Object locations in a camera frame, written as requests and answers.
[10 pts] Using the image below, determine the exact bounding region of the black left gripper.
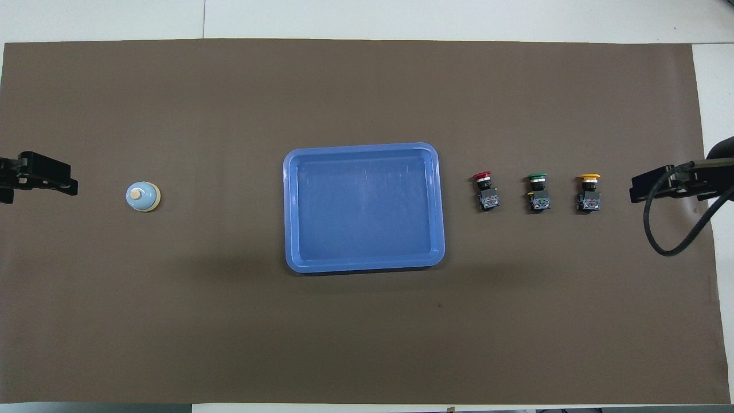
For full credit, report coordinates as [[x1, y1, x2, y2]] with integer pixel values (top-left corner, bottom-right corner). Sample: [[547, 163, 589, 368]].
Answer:
[[0, 151, 79, 205]]

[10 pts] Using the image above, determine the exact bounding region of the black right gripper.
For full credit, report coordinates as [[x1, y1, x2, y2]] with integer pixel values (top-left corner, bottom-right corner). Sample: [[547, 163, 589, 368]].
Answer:
[[629, 162, 715, 205]]

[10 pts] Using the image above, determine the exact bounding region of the yellow mushroom push button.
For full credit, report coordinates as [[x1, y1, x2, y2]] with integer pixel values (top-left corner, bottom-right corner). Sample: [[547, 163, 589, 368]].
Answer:
[[576, 173, 602, 213]]

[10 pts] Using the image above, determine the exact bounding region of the green mushroom push button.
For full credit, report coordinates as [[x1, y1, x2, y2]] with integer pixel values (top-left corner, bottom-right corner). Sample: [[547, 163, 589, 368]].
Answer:
[[526, 173, 552, 213]]

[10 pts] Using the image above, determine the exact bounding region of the red mushroom push button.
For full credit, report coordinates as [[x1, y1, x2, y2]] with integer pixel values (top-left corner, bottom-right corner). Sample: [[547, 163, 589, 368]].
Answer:
[[471, 170, 501, 212]]

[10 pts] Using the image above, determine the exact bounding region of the light blue call bell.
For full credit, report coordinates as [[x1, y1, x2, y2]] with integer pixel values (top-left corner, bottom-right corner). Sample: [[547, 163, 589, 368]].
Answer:
[[126, 181, 162, 213]]

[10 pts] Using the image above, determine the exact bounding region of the blue plastic tray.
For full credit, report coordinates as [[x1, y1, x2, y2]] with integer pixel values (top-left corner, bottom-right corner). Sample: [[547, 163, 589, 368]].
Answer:
[[283, 142, 446, 274]]

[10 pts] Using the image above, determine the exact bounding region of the brown table mat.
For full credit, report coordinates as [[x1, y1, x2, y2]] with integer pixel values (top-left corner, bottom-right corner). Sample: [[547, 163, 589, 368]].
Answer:
[[0, 38, 732, 406]]

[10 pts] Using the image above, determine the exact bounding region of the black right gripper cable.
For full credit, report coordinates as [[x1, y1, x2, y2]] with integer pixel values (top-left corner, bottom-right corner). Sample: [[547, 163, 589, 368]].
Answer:
[[643, 163, 734, 258]]

